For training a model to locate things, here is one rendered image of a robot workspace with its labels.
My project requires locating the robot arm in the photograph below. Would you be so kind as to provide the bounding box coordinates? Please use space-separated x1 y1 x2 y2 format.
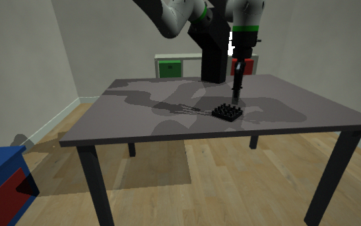
133 0 266 49

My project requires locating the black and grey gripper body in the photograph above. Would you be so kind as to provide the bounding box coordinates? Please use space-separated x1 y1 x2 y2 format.
232 48 253 68

